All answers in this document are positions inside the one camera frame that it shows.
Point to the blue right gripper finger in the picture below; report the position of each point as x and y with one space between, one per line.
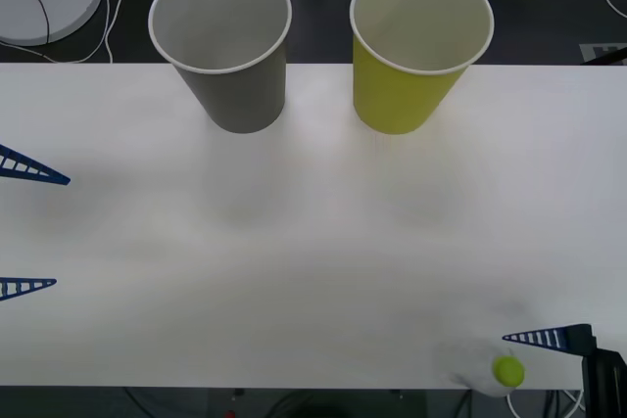
570 339

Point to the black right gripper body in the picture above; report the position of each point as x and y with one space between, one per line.
607 384

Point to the clear bottle yellow-green cap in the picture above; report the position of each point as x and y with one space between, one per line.
508 371

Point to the grey marker tag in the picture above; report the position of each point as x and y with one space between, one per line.
590 53

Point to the grey plastic waste bin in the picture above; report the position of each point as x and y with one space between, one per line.
245 95

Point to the yellow-green plastic waste bin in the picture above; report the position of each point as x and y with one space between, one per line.
392 95

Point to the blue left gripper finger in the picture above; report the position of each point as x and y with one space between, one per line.
14 287
19 167

